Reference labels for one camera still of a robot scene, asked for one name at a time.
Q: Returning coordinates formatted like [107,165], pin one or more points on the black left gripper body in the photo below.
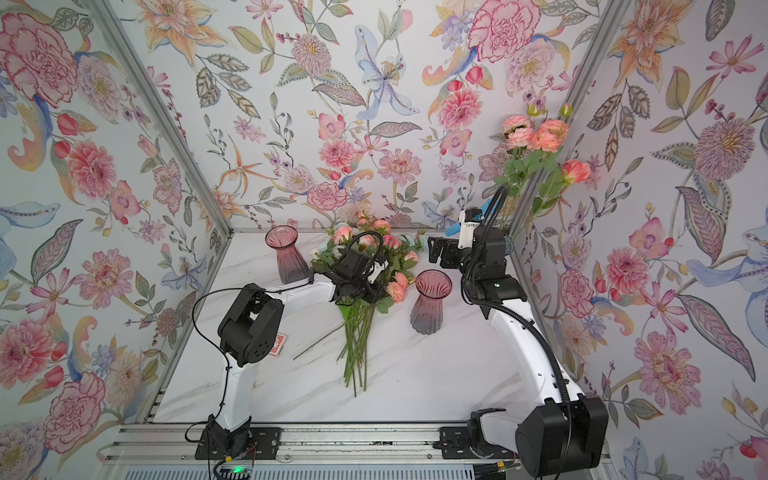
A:
[362,288]

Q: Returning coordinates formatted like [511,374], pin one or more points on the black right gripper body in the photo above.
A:
[464,262]

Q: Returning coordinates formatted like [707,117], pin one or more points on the pink flower stem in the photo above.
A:
[550,191]
[549,136]
[520,141]

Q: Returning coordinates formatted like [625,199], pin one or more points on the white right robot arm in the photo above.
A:
[554,428]

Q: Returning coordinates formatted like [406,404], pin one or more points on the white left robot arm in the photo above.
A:
[249,329]

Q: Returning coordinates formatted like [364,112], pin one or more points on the purple glass vase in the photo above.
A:
[509,245]

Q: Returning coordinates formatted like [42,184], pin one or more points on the pink glass vase back left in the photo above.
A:
[291,265]

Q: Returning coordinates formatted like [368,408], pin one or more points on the blue toy microphone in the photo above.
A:
[471,215]

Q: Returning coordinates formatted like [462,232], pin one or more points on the artificial flower bunch on table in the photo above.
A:
[399,255]

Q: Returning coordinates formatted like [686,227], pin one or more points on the red playing card box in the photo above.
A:
[278,345]

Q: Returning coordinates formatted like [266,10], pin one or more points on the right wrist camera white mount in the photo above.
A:
[466,236]

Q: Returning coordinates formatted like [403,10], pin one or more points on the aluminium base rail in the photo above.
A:
[308,451]

